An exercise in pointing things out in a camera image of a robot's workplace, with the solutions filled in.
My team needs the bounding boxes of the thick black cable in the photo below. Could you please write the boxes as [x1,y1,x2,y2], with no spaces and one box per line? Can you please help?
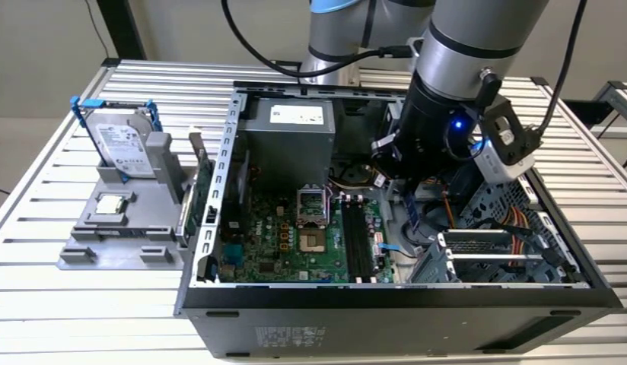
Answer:
[220,0,418,79]

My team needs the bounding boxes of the green graphics card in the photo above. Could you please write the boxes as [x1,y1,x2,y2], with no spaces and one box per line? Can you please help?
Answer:
[175,127,216,244]

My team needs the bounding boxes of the round black fan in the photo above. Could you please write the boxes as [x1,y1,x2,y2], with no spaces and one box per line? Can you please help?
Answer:
[328,159,376,188]

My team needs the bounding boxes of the grey power supply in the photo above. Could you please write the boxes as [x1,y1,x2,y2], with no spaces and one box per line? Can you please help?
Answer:
[239,97,338,191]

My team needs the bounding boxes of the black RAM slot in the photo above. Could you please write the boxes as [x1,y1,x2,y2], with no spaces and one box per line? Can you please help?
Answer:
[347,195,366,284]
[354,195,372,284]
[342,195,359,284]

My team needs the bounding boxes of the black open PC case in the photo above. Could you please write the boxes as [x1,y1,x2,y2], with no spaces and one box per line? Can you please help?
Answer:
[172,79,625,360]

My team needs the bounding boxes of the green motherboard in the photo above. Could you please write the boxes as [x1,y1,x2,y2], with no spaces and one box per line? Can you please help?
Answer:
[219,192,396,284]

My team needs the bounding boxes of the wire locking lever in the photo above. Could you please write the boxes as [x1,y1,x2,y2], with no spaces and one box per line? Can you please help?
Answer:
[321,186,336,227]

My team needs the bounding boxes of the thin orange wire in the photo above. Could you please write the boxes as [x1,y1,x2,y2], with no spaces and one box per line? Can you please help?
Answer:
[442,189,455,230]

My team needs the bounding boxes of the black looped wire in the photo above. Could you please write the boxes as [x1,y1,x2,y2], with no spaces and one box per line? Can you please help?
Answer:
[400,211,450,248]

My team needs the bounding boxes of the grey parts rack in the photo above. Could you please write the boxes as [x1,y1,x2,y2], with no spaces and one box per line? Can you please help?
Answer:
[57,132,201,273]

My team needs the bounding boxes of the perforated metal disk bay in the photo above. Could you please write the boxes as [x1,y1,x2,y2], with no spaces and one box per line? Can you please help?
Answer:
[412,227,548,284]

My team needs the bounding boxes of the black vertical post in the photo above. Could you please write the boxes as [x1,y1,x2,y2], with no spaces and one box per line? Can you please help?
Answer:
[96,0,148,61]

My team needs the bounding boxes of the hard disk in blue carrier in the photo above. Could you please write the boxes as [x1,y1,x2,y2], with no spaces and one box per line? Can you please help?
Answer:
[68,97,165,186]

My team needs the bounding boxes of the grey metal drive cage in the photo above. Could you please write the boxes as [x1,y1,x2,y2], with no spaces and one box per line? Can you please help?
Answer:
[382,101,470,201]

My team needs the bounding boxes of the metal socket cover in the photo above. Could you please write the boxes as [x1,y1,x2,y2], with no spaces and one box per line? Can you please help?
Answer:
[296,184,328,225]

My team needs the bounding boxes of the metal slat side table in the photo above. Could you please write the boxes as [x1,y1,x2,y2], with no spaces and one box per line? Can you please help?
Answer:
[590,80,627,168]

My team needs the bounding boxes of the CPU socket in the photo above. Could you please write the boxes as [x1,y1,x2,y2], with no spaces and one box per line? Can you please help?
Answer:
[299,227,328,254]

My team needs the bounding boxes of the thin black cable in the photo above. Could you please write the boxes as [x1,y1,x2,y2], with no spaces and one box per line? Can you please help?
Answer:
[534,0,590,135]

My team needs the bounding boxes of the orange yellow wire bundle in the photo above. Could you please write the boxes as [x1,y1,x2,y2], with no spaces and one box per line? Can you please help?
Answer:
[498,207,532,267]

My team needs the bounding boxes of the silver CPU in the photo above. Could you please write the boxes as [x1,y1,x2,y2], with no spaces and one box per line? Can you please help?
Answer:
[92,196,125,216]

